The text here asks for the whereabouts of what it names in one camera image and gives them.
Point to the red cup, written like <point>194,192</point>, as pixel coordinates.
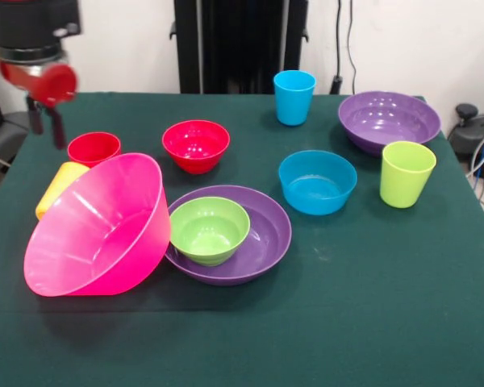
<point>93,147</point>

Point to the green cup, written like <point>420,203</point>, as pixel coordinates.
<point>405,181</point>

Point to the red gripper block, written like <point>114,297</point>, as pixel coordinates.
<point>50,86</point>

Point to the yellow cup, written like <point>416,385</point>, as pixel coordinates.
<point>58,185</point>

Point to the purple bowl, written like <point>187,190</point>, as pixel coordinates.
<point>389,121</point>
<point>270,238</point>

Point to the black office chair base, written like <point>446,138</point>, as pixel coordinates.
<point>8,137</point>
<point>474,133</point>

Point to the large pink bowl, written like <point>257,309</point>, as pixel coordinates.
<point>97,234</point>

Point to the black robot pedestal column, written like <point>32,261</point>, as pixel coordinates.
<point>234,44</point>

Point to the dark green table cloth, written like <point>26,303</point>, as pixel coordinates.
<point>242,334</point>

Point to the blue bowl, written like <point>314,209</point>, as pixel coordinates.
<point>317,189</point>

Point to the green ribbed bowl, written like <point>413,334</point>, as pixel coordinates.
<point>209,231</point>

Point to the red bowl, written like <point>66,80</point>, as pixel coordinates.
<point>195,147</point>

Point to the blue cup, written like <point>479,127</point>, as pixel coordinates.
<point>293,102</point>

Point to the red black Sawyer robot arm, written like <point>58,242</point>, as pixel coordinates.
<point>28,24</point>

